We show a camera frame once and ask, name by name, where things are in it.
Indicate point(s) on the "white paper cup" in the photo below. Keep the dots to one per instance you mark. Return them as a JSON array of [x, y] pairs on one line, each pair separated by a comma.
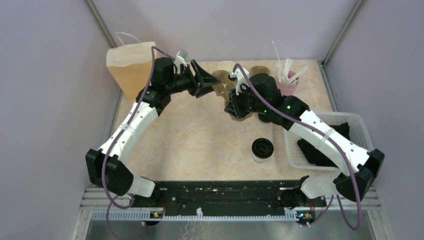
[[259, 159]]

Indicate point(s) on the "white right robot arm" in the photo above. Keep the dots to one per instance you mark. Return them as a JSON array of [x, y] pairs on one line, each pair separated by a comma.
[[357, 167]]

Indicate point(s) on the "brown cardboard cup carrier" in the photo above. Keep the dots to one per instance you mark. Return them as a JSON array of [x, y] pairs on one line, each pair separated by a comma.
[[222, 89], [259, 69]]

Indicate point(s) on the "pink straw holder cup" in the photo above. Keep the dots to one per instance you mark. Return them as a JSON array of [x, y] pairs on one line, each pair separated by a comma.
[[286, 89]]

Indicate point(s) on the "stack of white paper cups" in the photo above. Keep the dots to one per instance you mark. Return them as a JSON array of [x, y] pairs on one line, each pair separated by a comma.
[[226, 66]]

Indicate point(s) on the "white plastic basket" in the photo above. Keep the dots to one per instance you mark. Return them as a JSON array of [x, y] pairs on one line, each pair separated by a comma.
[[358, 134]]

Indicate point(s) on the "black plastic cup lid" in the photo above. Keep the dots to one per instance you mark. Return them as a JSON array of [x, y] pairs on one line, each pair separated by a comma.
[[262, 149]]

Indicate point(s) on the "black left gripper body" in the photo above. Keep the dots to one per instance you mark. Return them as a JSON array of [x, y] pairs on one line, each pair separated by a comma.
[[187, 81]]

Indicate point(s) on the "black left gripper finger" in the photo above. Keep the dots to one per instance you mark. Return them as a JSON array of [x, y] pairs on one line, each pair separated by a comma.
[[202, 90], [202, 77]]

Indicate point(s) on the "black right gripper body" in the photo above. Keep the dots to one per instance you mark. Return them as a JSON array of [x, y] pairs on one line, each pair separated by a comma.
[[244, 103]]

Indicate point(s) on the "brown paper bag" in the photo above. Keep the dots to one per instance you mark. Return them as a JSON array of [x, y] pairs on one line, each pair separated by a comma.
[[130, 63]]

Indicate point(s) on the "stack of black lids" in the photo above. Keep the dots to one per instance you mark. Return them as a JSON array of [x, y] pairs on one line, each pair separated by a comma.
[[265, 118]]

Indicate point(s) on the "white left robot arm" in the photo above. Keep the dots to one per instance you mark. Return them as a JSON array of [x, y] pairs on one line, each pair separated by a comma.
[[106, 165]]

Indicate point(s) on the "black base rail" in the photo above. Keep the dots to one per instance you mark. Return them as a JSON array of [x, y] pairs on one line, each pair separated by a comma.
[[245, 198]]

